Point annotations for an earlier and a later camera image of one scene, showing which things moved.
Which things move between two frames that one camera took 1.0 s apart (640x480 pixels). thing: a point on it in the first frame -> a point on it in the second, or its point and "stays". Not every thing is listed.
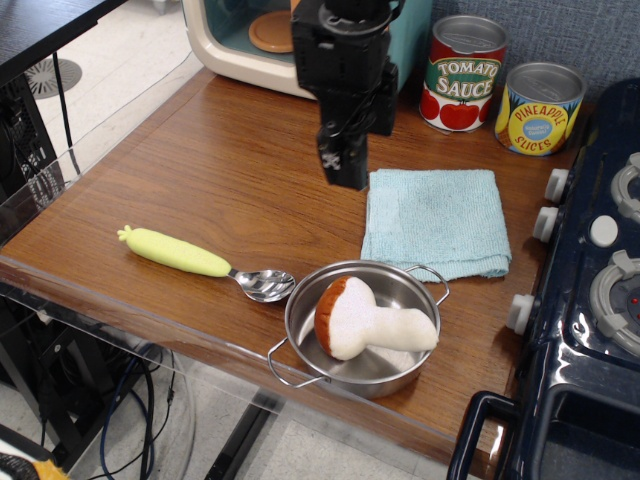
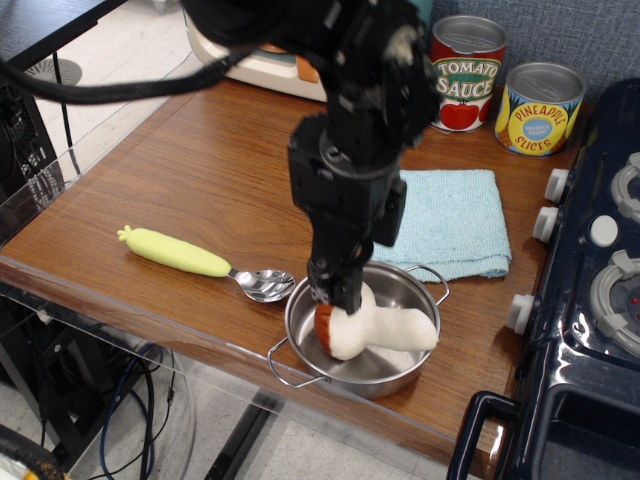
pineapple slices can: x=539 y=109 stays
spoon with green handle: x=262 y=285 stays
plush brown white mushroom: x=348 y=320 stays
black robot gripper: x=347 y=62 -> x=355 y=204
